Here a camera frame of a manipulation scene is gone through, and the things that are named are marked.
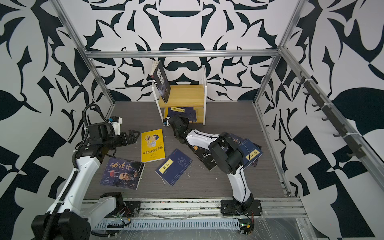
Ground yellow cartoon cover book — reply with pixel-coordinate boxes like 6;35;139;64
141;129;166;163

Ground purple Guiguzi portrait book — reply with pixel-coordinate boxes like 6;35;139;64
100;158;146;190

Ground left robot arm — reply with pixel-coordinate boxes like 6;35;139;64
31;120;141;240

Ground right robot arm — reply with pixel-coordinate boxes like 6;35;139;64
163;116;254;212

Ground yellow book in shelf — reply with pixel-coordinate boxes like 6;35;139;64
164;107;204;124

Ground white wooden bookshelf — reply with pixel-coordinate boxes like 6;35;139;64
152;65;208;126

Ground black Murphy's law book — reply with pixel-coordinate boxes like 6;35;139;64
188;145;217;171

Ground navy Yijing book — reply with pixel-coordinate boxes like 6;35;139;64
155;149;193;186

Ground black book leaning on shelf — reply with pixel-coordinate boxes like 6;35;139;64
150;60;171;104

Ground purple book under right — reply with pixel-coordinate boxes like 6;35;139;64
230;133;262;149

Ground navy book yellow label right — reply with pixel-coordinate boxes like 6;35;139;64
239;139;263;169

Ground small electronics board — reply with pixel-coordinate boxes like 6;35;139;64
239;219;255;236

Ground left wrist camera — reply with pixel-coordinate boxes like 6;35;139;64
108;116;123;136

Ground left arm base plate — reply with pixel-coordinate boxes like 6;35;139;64
106;201;142;218

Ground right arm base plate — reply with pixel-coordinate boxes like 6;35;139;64
220;200;263;217

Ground white cable duct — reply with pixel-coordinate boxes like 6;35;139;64
95;219;240;231

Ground black corrugated cable hose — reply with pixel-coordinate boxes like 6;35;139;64
44;103;133;240

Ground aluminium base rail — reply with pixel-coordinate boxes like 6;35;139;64
124;198;308;220

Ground aluminium frame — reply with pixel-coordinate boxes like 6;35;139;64
52;1;384;188

